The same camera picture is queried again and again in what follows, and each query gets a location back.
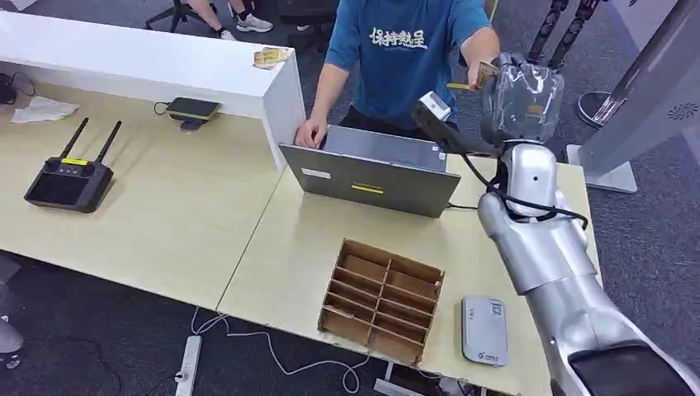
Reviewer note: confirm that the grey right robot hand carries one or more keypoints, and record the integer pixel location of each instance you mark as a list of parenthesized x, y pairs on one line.
[(527, 104)]

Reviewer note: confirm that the printed card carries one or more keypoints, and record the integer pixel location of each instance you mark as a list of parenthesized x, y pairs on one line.
[(487, 74)]

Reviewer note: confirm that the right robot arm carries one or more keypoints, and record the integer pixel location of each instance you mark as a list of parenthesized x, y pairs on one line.
[(547, 257)]

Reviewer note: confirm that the person's left hand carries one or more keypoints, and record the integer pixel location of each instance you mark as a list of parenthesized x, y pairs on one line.
[(474, 68)]

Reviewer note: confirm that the person's hand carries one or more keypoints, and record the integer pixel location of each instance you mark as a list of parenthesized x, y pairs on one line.
[(310, 133), (474, 68)]

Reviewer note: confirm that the round metal stand base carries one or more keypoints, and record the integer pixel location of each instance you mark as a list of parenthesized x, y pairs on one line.
[(596, 112)]

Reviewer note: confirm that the yellow card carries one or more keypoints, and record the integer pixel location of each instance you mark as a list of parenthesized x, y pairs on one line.
[(458, 86)]

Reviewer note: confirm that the black robot legs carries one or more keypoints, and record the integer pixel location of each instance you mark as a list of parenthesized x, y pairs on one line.
[(568, 30)]

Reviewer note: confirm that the grey kiosk stand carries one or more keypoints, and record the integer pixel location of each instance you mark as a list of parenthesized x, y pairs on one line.
[(651, 98)]

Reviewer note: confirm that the grey laptop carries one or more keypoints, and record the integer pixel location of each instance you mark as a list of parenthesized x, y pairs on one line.
[(377, 183)]

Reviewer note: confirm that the person's right hand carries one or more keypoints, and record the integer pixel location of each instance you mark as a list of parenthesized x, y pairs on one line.
[(310, 133)]

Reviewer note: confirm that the white router device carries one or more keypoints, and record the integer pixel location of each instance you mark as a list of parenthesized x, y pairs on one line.
[(484, 330)]

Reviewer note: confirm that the wooden compartment box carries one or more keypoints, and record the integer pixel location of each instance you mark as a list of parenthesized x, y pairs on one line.
[(383, 300)]

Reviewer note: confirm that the stack of cards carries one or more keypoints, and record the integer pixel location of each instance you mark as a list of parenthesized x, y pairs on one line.
[(269, 57)]

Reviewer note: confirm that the seated person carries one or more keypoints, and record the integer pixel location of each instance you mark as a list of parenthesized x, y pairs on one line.
[(251, 22)]

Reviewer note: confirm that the black phone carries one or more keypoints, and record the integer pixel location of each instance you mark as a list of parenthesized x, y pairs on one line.
[(193, 108)]

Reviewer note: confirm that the black office chair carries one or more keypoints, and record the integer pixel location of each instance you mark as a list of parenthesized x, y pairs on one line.
[(177, 11)]

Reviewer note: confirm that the white desk shelf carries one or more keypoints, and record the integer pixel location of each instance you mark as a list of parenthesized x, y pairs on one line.
[(142, 65)]

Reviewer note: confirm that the white power strip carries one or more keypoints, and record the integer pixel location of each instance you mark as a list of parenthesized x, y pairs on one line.
[(188, 363)]

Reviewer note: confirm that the black remote controller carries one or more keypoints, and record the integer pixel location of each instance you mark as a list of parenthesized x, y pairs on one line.
[(68, 183)]

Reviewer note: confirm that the white tissue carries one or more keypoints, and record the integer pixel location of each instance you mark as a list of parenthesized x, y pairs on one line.
[(43, 109)]

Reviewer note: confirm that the grey chair base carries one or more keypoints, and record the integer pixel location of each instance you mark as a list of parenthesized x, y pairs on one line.
[(10, 333)]

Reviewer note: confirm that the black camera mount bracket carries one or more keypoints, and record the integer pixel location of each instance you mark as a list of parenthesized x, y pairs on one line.
[(446, 136)]

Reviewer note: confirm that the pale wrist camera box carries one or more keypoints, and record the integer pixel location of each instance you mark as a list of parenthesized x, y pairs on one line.
[(435, 106)]

